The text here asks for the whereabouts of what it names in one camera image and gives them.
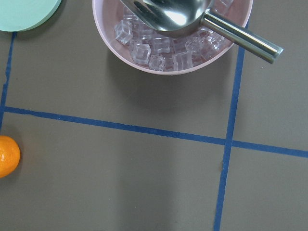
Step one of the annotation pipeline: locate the light green plate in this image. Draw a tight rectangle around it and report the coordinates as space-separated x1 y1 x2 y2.
0 0 61 32

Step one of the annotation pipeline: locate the pink bowl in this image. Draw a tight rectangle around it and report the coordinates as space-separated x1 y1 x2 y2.
92 0 254 76

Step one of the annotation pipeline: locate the steel ice scoop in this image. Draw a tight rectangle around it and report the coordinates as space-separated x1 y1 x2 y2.
122 0 283 64

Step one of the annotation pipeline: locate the orange mandarin fruit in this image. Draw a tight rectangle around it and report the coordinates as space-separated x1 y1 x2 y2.
0 135 21 178

